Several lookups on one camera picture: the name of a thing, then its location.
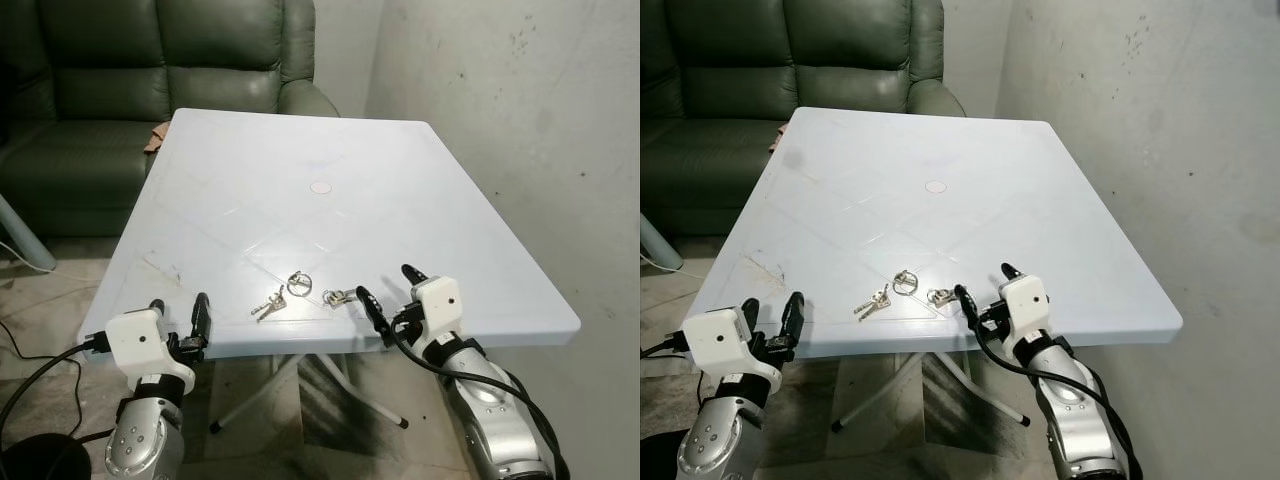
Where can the pair of small silver keys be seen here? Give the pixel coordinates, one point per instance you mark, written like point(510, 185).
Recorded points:
point(268, 305)
point(872, 302)

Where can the white plastic folding table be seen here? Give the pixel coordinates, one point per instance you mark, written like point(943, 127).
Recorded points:
point(380, 220)
point(1000, 220)

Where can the light blue pole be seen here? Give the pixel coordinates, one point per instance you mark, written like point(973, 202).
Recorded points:
point(25, 238)
point(658, 243)

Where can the tan cloth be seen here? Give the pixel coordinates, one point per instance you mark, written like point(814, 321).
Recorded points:
point(156, 138)
point(777, 138)

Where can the black round object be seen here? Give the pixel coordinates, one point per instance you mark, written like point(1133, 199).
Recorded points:
point(660, 468)
point(40, 462)

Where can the dark green leather sofa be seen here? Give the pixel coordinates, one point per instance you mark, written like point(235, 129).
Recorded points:
point(100, 100)
point(720, 100)

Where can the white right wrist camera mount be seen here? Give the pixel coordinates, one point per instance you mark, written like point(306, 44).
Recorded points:
point(1025, 303)
point(438, 305)

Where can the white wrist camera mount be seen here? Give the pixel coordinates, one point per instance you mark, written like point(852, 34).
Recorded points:
point(135, 340)
point(438, 305)
point(715, 340)
point(1025, 303)

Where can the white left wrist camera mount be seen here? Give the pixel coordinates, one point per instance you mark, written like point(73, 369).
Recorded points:
point(135, 340)
point(715, 340)

